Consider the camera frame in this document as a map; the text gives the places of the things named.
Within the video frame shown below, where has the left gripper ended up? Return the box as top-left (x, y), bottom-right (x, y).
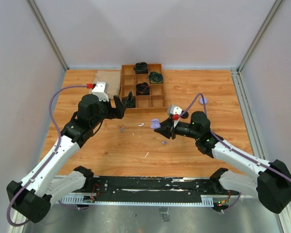
top-left (91, 95), bottom-right (126, 128)

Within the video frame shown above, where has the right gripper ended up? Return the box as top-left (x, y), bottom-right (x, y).
top-left (154, 116), bottom-right (200, 139)

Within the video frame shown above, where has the purple earbud case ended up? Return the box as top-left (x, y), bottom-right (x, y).
top-left (150, 118), bottom-right (161, 129)
top-left (199, 98), bottom-right (208, 105)

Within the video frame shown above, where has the black earbud case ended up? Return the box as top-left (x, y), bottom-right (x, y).
top-left (180, 112), bottom-right (189, 119)

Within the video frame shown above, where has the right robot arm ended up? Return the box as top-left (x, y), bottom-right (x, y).
top-left (150, 111), bottom-right (291, 214)

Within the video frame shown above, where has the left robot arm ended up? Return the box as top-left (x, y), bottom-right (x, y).
top-left (6, 94), bottom-right (126, 223)

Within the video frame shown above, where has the dark floral folded tie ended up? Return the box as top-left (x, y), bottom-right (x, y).
top-left (122, 91), bottom-right (136, 108)

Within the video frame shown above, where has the wooden compartment tray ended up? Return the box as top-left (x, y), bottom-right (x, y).
top-left (120, 63), bottom-right (167, 114)

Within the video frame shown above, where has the black orange rolled tie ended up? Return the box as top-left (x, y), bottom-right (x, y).
top-left (136, 82), bottom-right (150, 96)

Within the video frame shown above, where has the beige folded cloth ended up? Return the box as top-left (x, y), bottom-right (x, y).
top-left (93, 70), bottom-right (121, 99)

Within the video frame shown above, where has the black rolled tie top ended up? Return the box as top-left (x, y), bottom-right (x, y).
top-left (133, 62), bottom-right (148, 74)

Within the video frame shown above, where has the blue yellow rolled tie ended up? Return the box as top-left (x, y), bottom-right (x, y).
top-left (148, 71), bottom-right (163, 84)

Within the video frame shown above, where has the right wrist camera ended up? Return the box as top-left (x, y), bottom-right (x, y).
top-left (167, 105), bottom-right (182, 116)

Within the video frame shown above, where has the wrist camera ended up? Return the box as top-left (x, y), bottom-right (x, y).
top-left (167, 105), bottom-right (182, 116)
top-left (91, 82), bottom-right (109, 102)

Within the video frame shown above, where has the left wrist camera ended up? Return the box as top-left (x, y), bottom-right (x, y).
top-left (91, 82), bottom-right (109, 102)

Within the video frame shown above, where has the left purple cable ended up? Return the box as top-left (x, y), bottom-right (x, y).
top-left (6, 83), bottom-right (93, 227)

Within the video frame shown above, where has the purple cable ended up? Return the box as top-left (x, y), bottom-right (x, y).
top-left (172, 93), bottom-right (291, 202)
top-left (6, 83), bottom-right (93, 227)

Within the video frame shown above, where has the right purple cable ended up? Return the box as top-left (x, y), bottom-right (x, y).
top-left (172, 93), bottom-right (291, 202)

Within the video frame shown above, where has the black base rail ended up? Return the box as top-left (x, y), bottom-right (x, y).
top-left (82, 176), bottom-right (227, 203)

